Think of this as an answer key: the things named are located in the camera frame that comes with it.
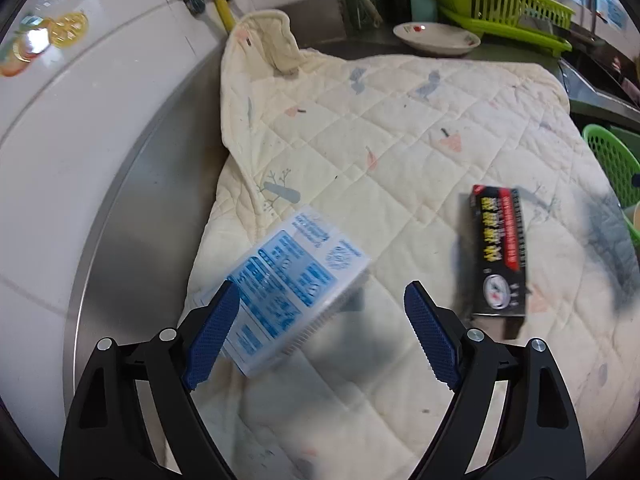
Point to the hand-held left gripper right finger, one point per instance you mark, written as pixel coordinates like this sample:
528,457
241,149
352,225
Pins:
432,335

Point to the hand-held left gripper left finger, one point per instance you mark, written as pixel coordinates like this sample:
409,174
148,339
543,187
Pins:
212,335

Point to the blue and white carton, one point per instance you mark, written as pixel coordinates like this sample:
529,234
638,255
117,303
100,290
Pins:
290,275

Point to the black cardboard box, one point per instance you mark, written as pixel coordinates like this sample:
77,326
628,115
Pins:
500,250

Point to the green plastic basket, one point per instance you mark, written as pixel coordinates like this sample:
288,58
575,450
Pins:
612,160

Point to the cream quilted cloth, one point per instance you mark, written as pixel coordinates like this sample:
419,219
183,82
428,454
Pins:
400,135

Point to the white shallow bowl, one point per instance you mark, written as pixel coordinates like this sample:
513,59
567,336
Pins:
435,40

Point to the stainless steel sink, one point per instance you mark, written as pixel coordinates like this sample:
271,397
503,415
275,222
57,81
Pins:
600,80

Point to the green dish rack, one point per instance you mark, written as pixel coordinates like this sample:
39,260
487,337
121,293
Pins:
500,15

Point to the teal plastic bottle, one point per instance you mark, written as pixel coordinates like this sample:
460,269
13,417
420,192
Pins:
424,5

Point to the black utensil holder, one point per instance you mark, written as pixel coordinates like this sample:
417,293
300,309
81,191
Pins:
397,5

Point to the metal water valve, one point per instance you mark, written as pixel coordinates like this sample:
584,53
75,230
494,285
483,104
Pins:
196,1

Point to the glass utensil jar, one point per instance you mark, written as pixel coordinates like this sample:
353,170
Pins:
357,0

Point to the metal faucet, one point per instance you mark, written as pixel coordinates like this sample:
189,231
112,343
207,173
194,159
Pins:
591,0

